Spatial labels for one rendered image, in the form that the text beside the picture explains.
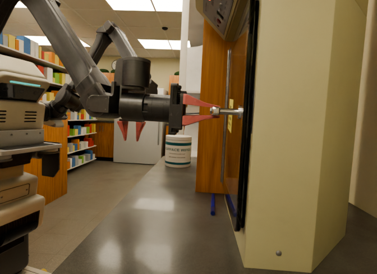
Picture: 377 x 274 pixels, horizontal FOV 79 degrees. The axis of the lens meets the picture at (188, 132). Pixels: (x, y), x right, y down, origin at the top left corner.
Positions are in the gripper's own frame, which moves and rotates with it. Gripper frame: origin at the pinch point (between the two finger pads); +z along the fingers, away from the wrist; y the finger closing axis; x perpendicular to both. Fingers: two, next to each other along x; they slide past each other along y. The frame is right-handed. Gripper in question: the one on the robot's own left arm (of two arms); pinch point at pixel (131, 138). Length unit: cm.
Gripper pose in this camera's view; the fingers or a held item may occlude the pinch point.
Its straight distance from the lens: 87.5
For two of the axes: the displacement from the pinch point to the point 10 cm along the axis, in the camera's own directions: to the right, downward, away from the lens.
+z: -0.5, 10.0, 0.8
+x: 0.5, -0.8, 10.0
